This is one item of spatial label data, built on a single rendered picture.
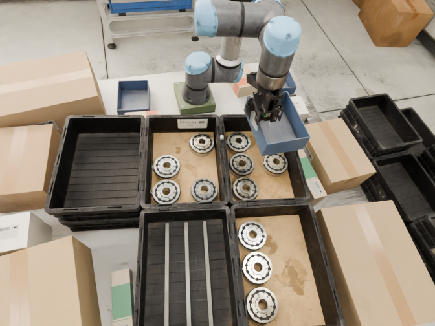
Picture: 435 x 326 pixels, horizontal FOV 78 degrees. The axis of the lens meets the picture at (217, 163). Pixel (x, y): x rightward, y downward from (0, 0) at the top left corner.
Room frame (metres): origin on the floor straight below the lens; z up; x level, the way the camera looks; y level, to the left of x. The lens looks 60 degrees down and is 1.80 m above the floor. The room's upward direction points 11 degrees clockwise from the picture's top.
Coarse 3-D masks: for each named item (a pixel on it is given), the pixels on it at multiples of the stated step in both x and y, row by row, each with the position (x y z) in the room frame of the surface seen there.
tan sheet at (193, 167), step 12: (192, 132) 0.70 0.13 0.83; (204, 132) 0.71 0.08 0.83; (156, 144) 0.60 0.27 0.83; (168, 144) 0.61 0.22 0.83; (180, 144) 0.62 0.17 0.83; (156, 156) 0.54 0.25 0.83; (180, 156) 0.57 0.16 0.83; (192, 156) 0.58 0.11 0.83; (192, 168) 0.52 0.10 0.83; (204, 168) 0.53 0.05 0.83; (216, 168) 0.54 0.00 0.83; (156, 180) 0.44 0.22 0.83; (180, 180) 0.46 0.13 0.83; (192, 180) 0.47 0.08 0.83; (216, 180) 0.49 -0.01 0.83; (168, 192) 0.40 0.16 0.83; (204, 192) 0.43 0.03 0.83
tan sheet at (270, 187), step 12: (228, 132) 0.74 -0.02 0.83; (252, 144) 0.70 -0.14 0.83; (228, 156) 0.61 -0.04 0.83; (252, 156) 0.64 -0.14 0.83; (264, 156) 0.65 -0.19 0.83; (264, 180) 0.53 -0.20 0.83; (276, 180) 0.54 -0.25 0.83; (288, 180) 0.55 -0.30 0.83; (264, 192) 0.48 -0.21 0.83; (276, 192) 0.49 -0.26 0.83; (288, 192) 0.50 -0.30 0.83
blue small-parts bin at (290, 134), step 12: (288, 96) 0.71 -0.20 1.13; (288, 108) 0.68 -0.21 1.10; (276, 120) 0.65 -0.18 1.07; (288, 120) 0.66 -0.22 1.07; (300, 120) 0.61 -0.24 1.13; (252, 132) 0.57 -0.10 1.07; (264, 132) 0.58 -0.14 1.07; (276, 132) 0.59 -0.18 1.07; (288, 132) 0.60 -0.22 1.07; (300, 132) 0.59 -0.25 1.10; (264, 144) 0.50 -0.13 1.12; (276, 144) 0.50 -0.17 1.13; (288, 144) 0.52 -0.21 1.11; (300, 144) 0.54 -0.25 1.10
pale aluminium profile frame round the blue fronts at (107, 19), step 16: (96, 0) 2.10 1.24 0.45; (192, 0) 2.63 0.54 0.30; (112, 16) 2.14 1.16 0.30; (128, 16) 2.20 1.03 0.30; (144, 16) 2.25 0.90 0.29; (160, 16) 2.31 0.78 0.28; (176, 16) 2.38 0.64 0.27; (192, 16) 2.44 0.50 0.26; (112, 32) 2.12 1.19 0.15; (128, 32) 2.19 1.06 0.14; (144, 32) 2.25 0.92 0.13; (160, 32) 2.31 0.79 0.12; (176, 32) 2.37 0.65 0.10; (112, 48) 2.09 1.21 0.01
